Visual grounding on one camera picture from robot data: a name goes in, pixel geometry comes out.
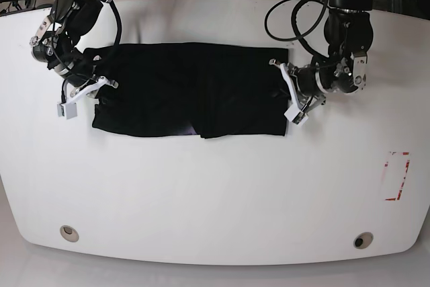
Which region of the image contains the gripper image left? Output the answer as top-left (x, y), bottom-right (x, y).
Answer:
top-left (50, 53), bottom-right (98, 88)

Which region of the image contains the black T-shirt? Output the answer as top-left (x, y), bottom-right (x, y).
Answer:
top-left (85, 42), bottom-right (290, 138)

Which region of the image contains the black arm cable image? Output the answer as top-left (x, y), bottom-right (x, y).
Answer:
top-left (263, 0), bottom-right (335, 67)
top-left (52, 0), bottom-right (120, 75)

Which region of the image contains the table cable grommet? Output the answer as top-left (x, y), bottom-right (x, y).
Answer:
top-left (60, 225), bottom-right (79, 243)
top-left (353, 232), bottom-right (374, 249)

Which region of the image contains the red tape rectangle marking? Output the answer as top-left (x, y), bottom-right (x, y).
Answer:
top-left (380, 152), bottom-right (411, 201)

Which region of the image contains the right table cable grommet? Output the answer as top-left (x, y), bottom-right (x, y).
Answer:
top-left (353, 232), bottom-right (374, 249)

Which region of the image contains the left table cable grommet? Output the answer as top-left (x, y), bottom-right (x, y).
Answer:
top-left (60, 225), bottom-right (79, 243)

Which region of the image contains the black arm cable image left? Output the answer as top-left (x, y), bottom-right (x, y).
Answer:
top-left (52, 0), bottom-right (120, 75)

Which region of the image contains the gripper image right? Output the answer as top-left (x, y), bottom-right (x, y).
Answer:
top-left (290, 65), bottom-right (325, 97)

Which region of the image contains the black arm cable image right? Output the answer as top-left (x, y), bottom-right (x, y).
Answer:
top-left (263, 0), bottom-right (335, 67)

